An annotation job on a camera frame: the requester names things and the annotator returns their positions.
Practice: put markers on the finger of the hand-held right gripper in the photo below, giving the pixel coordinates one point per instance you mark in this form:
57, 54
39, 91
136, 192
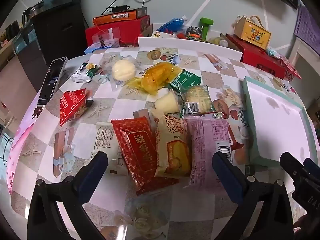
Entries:
312, 166
290, 163

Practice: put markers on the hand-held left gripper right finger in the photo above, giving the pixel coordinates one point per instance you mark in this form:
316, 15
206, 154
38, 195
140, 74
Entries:
228, 177

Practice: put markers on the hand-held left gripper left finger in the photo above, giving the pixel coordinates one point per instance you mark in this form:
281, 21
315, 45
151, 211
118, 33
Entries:
93, 172

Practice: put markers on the pink snack packet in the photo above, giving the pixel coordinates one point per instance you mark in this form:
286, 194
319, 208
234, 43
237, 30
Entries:
207, 140

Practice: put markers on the teal rimmed white tray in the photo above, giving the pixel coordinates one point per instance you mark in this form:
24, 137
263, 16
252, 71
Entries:
270, 120

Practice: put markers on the large red patterned snack packet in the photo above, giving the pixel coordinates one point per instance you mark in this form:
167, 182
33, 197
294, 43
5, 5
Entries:
140, 150

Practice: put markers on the cream swiss roll packet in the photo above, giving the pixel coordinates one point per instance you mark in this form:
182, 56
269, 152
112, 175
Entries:
172, 145

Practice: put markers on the red triangular snack packet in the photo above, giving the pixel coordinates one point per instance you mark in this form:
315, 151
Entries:
71, 105

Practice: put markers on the clear cracker packet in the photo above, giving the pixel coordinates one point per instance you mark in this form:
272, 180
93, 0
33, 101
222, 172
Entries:
197, 97

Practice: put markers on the white wedge cake packet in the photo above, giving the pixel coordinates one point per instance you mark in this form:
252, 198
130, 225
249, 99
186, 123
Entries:
166, 102

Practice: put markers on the green and white snack packet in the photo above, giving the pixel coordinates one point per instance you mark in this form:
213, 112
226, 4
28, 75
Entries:
82, 73

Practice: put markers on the round white bun packet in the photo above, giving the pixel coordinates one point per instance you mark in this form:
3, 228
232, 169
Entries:
122, 70

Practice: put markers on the green biscuit packet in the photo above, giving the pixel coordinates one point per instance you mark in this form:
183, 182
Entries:
186, 80

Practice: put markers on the yellow cake packet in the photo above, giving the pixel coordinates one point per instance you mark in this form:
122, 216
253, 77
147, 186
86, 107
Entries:
157, 77

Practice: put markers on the person's right hand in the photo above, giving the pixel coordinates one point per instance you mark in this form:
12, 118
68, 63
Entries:
307, 223

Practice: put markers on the checked printed tablecloth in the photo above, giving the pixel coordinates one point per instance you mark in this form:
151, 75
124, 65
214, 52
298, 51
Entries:
125, 100

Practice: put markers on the red patterned tin box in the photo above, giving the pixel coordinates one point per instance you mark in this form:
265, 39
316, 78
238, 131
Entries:
290, 67

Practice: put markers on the smartphone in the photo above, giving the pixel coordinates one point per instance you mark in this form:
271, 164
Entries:
51, 80

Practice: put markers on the red gift box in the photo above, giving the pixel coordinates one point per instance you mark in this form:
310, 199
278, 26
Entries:
257, 57

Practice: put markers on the blue and white tissue pack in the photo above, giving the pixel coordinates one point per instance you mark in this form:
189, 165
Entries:
272, 52

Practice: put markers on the light blue pack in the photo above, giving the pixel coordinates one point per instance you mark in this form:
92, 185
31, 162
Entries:
93, 48

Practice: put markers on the clear plastic box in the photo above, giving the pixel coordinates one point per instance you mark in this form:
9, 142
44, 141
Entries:
106, 38

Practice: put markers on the clear jar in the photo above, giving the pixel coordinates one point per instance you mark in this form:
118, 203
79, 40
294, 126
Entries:
220, 42

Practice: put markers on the white panel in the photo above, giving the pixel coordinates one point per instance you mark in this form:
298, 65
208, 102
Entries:
187, 46

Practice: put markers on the purple perforated basket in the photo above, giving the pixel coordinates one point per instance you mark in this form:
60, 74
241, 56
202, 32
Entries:
308, 23

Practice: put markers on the black water dispenser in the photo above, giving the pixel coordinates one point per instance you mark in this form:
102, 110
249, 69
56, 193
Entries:
62, 30

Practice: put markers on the plain red box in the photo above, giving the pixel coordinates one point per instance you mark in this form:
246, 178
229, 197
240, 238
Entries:
130, 30

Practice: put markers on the colourful toy bundle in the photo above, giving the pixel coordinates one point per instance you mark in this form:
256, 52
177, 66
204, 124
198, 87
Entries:
195, 33

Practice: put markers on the open cardboard box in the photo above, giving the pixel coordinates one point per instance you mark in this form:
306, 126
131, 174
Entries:
147, 31

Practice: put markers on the green dumbbell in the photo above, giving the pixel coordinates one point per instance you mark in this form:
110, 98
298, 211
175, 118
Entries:
207, 27

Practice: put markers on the cream card box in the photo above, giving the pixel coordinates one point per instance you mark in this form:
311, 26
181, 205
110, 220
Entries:
162, 35

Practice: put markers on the orange box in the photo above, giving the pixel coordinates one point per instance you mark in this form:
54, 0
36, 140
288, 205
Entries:
112, 18

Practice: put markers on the blue bottle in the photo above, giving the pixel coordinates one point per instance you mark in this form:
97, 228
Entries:
173, 25

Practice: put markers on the black power adapter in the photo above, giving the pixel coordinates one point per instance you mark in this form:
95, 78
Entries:
120, 8

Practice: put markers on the kettle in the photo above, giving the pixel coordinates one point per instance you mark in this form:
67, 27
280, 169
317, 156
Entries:
32, 13

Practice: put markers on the white shelf frame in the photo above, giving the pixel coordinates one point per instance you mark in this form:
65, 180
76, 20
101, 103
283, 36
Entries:
296, 46

